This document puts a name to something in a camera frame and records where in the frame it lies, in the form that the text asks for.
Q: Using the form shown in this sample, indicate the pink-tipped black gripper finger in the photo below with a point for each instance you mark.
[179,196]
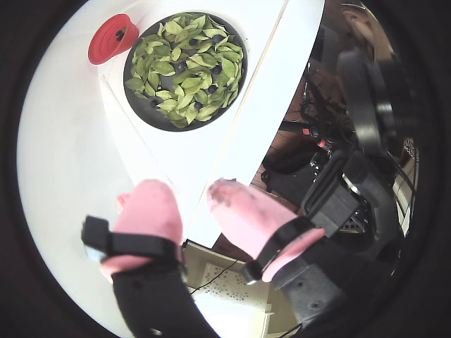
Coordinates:
[246,214]
[144,211]

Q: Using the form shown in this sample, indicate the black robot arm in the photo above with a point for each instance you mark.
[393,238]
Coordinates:
[331,204]

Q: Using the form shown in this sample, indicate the dark grey round bowl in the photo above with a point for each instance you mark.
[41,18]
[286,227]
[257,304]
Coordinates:
[148,116]

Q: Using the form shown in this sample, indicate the pile of green leaves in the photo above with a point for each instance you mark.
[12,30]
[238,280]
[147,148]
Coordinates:
[162,67]

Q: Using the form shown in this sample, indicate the red collapsible silicone cup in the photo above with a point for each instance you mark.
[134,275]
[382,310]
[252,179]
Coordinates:
[105,49]

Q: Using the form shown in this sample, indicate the black bag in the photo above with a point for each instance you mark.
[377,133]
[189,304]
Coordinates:
[289,165]

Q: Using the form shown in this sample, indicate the white perforated panel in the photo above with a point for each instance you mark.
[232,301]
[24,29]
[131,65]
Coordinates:
[229,303]

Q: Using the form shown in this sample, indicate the black camera module with lens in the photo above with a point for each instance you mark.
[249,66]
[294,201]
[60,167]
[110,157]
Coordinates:
[366,105]

